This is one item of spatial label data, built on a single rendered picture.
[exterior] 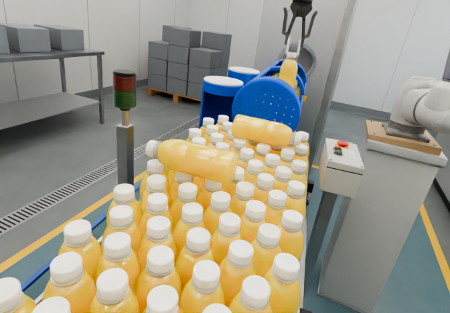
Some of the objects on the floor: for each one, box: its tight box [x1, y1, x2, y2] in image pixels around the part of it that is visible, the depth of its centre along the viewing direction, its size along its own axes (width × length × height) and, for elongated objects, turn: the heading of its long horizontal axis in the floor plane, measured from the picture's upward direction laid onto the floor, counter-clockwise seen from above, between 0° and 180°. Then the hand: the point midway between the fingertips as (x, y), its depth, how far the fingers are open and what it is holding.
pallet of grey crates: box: [147, 25, 232, 107], centre depth 520 cm, size 120×80×119 cm
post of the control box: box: [303, 191, 338, 301], centre depth 114 cm, size 4×4×100 cm
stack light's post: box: [117, 123, 134, 186], centre depth 110 cm, size 4×4×110 cm
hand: (293, 46), depth 119 cm, fingers closed on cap, 4 cm apart
